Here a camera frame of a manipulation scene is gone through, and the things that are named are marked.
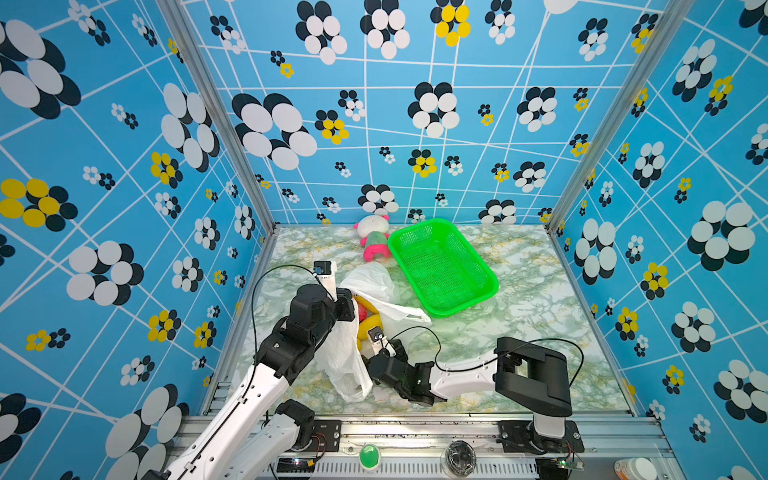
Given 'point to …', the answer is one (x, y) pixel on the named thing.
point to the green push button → (369, 456)
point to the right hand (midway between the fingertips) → (373, 351)
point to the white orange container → (636, 468)
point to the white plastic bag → (338, 354)
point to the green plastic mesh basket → (442, 267)
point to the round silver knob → (460, 458)
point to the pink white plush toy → (374, 237)
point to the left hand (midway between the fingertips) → (353, 286)
